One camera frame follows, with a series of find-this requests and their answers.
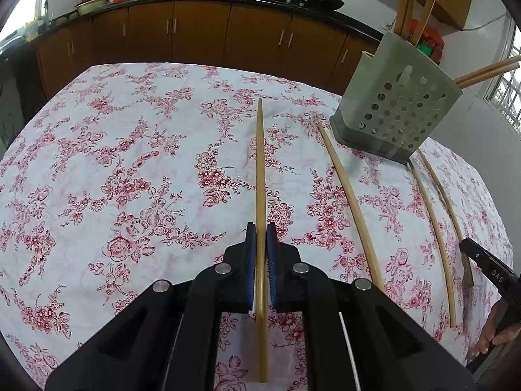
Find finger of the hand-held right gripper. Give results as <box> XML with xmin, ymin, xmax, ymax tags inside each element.
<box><xmin>459</xmin><ymin>238</ymin><xmax>492</xmax><ymax>270</ymax></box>

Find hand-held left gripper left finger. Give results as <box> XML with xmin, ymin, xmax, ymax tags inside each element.
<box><xmin>45</xmin><ymin>222</ymin><xmax>258</xmax><ymax>391</ymax></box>

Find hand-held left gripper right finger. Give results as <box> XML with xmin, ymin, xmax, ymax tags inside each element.
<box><xmin>265</xmin><ymin>222</ymin><xmax>477</xmax><ymax>391</ymax></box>

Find wooden chopstick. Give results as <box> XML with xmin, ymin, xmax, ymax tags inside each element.
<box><xmin>394</xmin><ymin>0</ymin><xmax>412</xmax><ymax>35</ymax></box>
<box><xmin>453</xmin><ymin>54</ymin><xmax>521</xmax><ymax>82</ymax></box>
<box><xmin>255</xmin><ymin>98</ymin><xmax>270</xmax><ymax>384</ymax></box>
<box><xmin>413</xmin><ymin>0</ymin><xmax>436</xmax><ymax>45</ymax></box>
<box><xmin>317</xmin><ymin>122</ymin><xmax>385</xmax><ymax>294</ymax></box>
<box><xmin>403</xmin><ymin>0</ymin><xmax>420</xmax><ymax>41</ymax></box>
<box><xmin>457</xmin><ymin>63</ymin><xmax>521</xmax><ymax>89</ymax></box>
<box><xmin>408</xmin><ymin>161</ymin><xmax>458</xmax><ymax>328</ymax></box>
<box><xmin>418</xmin><ymin>151</ymin><xmax>475</xmax><ymax>289</ymax></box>

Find green perforated utensil holder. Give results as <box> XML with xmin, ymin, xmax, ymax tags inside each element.
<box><xmin>330</xmin><ymin>30</ymin><xmax>464</xmax><ymax>166</ymax></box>

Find person's right hand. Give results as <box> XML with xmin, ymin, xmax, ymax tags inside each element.
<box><xmin>471</xmin><ymin>301</ymin><xmax>521</xmax><ymax>358</ymax></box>

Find barred window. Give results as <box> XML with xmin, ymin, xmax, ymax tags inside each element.
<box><xmin>484</xmin><ymin>24</ymin><xmax>521</xmax><ymax>135</ymax></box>

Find pink floral tablecloth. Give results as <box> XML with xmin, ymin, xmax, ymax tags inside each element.
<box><xmin>0</xmin><ymin>62</ymin><xmax>514</xmax><ymax>391</ymax></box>

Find red bag over bottles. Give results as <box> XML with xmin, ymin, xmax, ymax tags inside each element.
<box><xmin>409</xmin><ymin>18</ymin><xmax>444</xmax><ymax>64</ymax></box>

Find wooden base cabinets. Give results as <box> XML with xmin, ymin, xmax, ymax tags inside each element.
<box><xmin>36</xmin><ymin>0</ymin><xmax>381</xmax><ymax>100</ymax></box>

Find green basin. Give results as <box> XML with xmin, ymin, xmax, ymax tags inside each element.
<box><xmin>74</xmin><ymin>0</ymin><xmax>110</xmax><ymax>16</ymax></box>

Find yellow detergent bottle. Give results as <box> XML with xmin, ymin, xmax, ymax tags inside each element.
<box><xmin>23</xmin><ymin>15</ymin><xmax>49</xmax><ymax>42</ymax></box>

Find sliding window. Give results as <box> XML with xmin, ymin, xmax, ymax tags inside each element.
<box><xmin>0</xmin><ymin>0</ymin><xmax>45</xmax><ymax>39</ymax></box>

